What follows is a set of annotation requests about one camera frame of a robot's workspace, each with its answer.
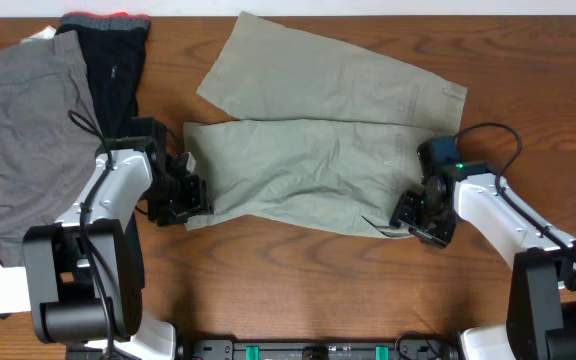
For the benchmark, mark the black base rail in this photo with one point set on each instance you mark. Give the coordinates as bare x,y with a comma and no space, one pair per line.
414,348

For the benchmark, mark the khaki green shorts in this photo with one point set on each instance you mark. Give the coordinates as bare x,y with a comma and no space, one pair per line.
321,133

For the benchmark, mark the black shorts red waistband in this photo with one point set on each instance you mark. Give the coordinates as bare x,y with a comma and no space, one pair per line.
114,49

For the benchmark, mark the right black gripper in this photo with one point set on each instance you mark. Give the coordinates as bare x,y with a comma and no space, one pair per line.
404,213

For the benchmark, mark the grey shorts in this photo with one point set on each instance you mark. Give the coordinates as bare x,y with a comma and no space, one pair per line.
45,159

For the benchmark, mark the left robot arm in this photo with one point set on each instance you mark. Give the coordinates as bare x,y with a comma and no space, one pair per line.
83,274

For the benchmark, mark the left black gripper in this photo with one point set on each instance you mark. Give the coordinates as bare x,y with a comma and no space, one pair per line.
197,203

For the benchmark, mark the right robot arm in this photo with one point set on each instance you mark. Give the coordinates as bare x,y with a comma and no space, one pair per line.
541,315

